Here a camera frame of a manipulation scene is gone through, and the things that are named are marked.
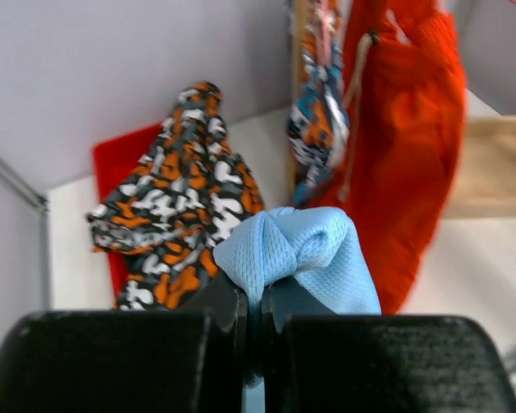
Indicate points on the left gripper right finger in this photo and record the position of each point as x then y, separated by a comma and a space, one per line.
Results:
317, 361

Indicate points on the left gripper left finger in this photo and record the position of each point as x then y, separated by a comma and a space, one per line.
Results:
187, 360

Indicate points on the light blue shorts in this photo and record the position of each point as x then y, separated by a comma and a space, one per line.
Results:
319, 248

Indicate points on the camouflage orange grey shorts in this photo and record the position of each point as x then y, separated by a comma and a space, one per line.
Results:
185, 196

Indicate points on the blue orange patterned shorts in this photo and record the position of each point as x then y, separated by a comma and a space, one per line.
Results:
318, 124

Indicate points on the red plastic bin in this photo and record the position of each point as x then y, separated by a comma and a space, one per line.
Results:
114, 159

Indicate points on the wooden clothes rack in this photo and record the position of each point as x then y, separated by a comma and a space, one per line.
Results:
484, 184

